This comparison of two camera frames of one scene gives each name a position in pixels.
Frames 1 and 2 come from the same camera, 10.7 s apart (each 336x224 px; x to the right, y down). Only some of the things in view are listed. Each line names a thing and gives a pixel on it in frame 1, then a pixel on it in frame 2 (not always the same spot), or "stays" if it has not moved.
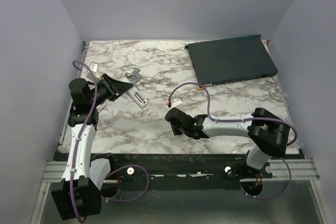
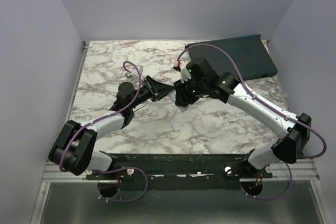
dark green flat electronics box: (231, 60) stays
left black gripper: (115, 88) to (157, 90)
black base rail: (184, 171) stays
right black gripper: (176, 131) to (182, 99)
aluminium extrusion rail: (301, 169) stays
